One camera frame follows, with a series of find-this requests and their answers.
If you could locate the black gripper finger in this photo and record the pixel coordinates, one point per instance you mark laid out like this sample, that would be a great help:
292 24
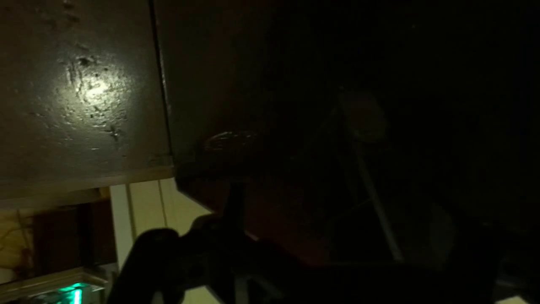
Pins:
233 215

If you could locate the dark wooden secretary desk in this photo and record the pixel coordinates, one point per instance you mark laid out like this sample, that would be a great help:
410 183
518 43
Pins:
81 99

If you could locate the dark wooden cabinet door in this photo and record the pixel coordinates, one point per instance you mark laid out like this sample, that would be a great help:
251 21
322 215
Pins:
359 129

